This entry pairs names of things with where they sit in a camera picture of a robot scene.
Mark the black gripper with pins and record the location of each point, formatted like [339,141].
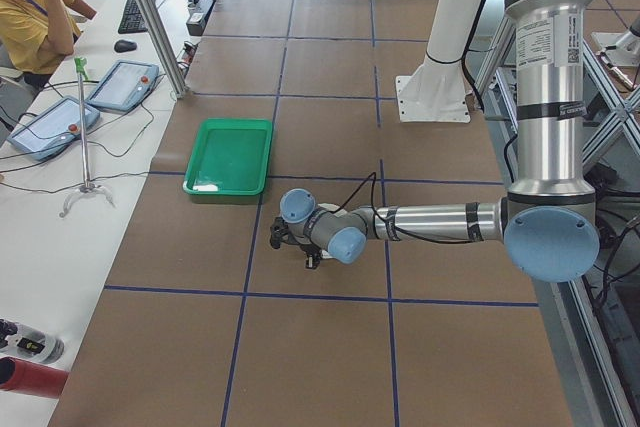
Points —
[309,255]

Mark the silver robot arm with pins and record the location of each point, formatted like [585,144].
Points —
[546,221]

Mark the green plastic tray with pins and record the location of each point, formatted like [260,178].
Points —
[230,157]

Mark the far blue teach pendant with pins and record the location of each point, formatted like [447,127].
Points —
[124,86]

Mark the blue teach pendant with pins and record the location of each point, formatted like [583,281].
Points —
[124,86]
[49,133]

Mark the black computer mouse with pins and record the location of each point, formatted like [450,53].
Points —
[123,46]

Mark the near blue teach pendant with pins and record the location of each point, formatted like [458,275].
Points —
[49,133]

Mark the black keyboard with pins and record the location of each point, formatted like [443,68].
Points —
[132,20]

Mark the clear water bottle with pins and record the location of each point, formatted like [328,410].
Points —
[27,343]

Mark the red bottle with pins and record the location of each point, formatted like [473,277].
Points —
[20,376]

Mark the person in yellow shirt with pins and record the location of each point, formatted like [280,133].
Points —
[39,34]

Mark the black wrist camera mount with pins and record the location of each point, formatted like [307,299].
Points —
[280,234]

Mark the white pedestal column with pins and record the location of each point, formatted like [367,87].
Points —
[436,91]

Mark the aluminium frame post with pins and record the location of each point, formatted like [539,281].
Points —
[162,46]

